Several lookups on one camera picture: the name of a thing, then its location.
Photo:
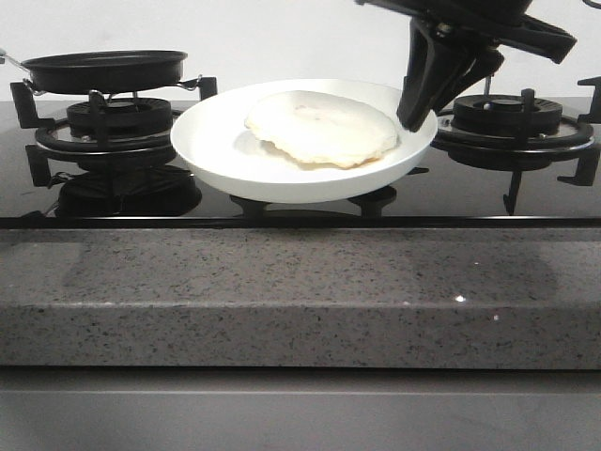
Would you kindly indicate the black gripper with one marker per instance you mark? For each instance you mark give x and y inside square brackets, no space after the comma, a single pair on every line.
[442,65]

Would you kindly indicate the white round plate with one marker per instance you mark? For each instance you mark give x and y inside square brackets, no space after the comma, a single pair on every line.
[212,138]

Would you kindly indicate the black glass gas cooktop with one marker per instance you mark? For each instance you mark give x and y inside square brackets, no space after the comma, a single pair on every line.
[449,186]

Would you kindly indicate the black pan support grate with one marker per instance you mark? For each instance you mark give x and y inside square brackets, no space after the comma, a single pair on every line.
[103,136]
[574,140]

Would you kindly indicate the black left pan support grate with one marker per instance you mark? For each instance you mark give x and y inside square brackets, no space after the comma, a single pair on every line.
[103,136]

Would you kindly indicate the fried egg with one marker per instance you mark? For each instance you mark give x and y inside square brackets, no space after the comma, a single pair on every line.
[320,128]

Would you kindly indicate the black burner head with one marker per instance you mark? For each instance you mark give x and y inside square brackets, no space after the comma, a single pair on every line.
[504,115]
[127,117]

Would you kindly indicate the silver wire pan trivet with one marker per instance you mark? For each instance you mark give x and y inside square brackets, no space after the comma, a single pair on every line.
[185,85]

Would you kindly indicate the black left burner head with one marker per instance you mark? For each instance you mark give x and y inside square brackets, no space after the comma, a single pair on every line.
[127,117]

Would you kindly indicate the black right pan support grate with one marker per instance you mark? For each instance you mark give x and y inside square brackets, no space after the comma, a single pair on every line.
[574,140]

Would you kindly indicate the black right burner head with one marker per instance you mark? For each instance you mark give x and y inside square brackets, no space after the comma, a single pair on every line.
[504,115]

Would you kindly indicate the black frying pan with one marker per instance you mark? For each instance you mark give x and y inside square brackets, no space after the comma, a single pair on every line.
[109,72]

